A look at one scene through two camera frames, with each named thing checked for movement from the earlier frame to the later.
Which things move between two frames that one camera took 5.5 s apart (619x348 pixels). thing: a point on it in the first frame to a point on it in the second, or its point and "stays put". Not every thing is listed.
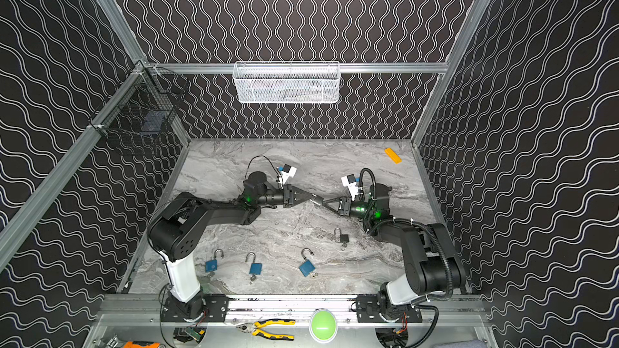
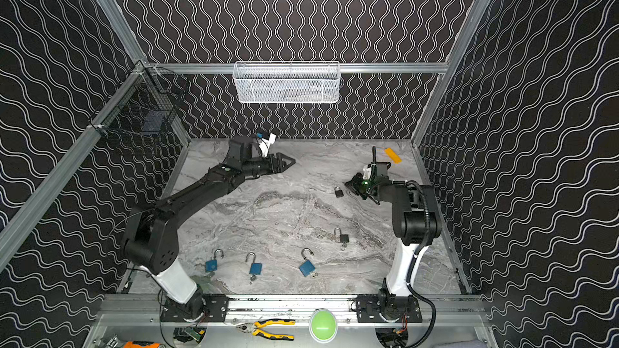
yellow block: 393,155 stays put
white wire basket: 286,82 stays put
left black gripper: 288,196 to 267,163
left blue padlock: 212,265 stays put
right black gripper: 344,205 to 361,186
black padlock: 343,238 stays put
